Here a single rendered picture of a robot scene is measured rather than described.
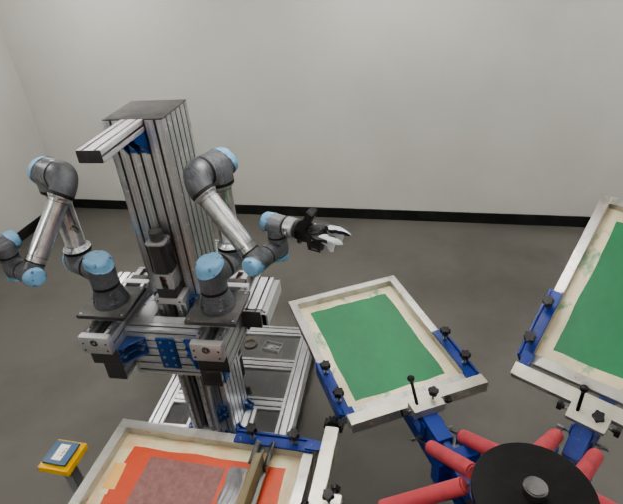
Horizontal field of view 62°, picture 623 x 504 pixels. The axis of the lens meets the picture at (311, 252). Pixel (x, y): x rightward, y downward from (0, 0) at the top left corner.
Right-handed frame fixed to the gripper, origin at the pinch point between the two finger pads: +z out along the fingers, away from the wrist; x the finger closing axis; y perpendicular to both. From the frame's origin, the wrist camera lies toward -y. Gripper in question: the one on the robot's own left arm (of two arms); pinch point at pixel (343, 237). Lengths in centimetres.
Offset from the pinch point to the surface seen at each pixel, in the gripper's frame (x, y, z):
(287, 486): 61, 65, 4
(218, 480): 71, 63, -18
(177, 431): 65, 60, -44
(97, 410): 48, 163, -181
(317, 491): 60, 56, 18
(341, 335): -15, 75, -19
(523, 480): 40, 30, 74
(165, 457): 74, 63, -42
